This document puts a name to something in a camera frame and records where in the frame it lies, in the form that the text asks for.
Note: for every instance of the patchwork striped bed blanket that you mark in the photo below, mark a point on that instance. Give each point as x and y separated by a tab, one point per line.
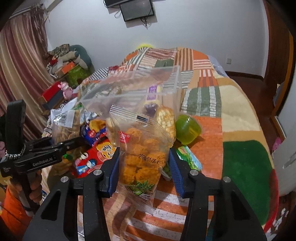
231	144

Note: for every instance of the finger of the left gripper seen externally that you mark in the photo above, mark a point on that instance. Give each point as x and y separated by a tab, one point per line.
57	144

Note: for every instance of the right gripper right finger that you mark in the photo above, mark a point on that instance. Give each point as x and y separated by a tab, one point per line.
216	206

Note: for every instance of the left hand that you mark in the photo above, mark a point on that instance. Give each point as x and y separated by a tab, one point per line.
36	187

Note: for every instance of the red gift box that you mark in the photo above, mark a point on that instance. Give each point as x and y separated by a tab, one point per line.
49	93

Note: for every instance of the large wall television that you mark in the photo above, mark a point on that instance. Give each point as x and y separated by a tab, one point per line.
113	3

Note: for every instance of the green jelly cup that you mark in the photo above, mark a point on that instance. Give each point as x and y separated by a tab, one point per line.
187	129

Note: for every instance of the clear plastic storage bin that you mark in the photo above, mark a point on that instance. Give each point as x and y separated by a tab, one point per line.
129	90

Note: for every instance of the yellow curved pillow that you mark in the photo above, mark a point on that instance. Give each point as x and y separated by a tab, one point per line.
145	45

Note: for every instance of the green flat snack packet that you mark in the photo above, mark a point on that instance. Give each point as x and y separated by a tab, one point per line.
185	154

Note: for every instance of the small wall monitor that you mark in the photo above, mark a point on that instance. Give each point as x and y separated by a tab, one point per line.
136	9

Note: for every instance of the purple wrapped snack bar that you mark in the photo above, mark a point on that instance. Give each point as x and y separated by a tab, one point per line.
153	92

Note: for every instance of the pink plush toy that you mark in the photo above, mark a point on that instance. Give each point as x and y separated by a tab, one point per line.
67	91

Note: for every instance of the wooden door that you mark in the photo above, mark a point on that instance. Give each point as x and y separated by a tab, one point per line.
281	54

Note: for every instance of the pile of clothes and boxes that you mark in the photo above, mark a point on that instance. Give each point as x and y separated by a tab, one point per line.
69	63

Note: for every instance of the striped red curtain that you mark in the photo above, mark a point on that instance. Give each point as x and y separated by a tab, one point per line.
23	66

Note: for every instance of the red cartoon snack bag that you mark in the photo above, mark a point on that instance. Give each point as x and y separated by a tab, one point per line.
93	158

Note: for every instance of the blue red snack packet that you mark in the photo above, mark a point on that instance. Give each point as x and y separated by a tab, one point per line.
93	131

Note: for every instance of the yellow puffed snack bag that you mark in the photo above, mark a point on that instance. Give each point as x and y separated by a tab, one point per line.
165	117

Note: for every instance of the orange fried snack bag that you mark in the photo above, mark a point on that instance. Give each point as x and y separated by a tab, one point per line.
143	152

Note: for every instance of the white plastic sheet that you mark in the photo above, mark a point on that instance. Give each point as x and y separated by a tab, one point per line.
64	108

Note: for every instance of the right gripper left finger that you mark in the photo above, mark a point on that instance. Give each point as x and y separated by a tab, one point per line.
56	219

